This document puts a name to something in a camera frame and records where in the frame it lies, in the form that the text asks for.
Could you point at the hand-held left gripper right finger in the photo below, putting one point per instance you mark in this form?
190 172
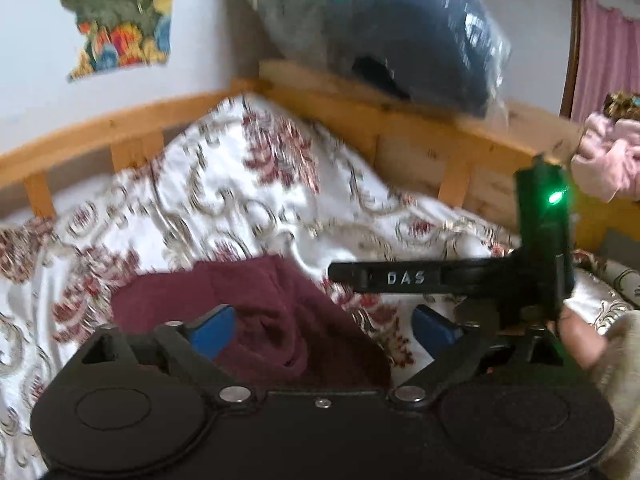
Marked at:
432 332

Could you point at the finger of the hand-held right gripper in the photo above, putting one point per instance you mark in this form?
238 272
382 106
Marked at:
347 272

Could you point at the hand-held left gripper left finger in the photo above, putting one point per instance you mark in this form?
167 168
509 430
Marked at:
212 332

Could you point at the maroon sweater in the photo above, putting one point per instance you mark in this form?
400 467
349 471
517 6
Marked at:
280 320

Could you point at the person's right forearm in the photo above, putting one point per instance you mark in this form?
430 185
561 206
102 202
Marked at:
620 390

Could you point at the pink clothes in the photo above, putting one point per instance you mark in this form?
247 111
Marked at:
607 160

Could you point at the person's right hand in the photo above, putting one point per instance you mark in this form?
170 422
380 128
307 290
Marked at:
580 340

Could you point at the floral satin blanket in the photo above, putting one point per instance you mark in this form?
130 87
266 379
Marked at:
225 200

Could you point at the gold patterned cloth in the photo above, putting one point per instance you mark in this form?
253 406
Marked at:
622 106

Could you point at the pink curtain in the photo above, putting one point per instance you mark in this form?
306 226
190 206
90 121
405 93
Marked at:
607 60

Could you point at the plastic bag with blue quilt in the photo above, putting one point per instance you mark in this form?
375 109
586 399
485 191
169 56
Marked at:
400 35

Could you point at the wooden bed frame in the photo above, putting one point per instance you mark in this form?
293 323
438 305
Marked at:
400 125

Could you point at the landscape wall poster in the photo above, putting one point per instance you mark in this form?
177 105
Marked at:
120 25

